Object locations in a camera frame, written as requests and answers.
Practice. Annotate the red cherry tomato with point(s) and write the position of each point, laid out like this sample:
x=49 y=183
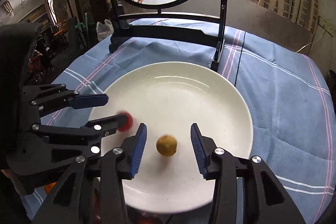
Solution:
x=127 y=122

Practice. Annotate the small orange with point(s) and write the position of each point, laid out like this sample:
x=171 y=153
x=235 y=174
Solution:
x=49 y=187

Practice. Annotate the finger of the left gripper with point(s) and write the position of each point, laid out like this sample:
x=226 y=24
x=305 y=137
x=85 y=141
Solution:
x=50 y=98
x=92 y=132

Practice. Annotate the white plastic bag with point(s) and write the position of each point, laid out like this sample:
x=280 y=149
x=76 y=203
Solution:
x=104 y=30

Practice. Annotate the small yellow-green fruit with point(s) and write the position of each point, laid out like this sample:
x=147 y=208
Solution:
x=167 y=145

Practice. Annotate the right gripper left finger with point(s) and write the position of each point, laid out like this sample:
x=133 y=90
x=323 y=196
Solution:
x=71 y=199

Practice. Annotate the white round plate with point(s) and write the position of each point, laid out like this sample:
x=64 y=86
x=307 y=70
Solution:
x=168 y=98

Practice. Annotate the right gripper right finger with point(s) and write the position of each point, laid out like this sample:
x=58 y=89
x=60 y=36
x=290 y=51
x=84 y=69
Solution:
x=265 y=199

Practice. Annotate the blue striped tablecloth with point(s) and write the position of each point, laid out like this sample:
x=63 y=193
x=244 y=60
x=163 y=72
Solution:
x=290 y=103

